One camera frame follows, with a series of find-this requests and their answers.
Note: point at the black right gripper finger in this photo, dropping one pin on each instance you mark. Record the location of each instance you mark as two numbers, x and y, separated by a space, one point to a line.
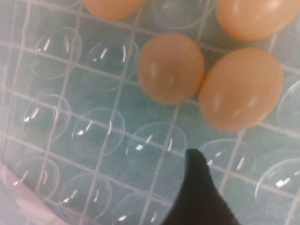
197 192

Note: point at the brown egg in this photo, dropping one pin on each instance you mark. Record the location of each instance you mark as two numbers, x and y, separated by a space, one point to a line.
170 68
113 7
241 89
253 16

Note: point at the transparent plastic egg box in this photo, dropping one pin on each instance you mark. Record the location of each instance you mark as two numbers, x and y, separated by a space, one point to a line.
93 98

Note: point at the green white checked tablecloth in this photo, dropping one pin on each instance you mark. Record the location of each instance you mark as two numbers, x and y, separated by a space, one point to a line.
150 122

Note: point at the pink plastic knife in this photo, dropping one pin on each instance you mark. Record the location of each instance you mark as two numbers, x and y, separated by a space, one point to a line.
21 199

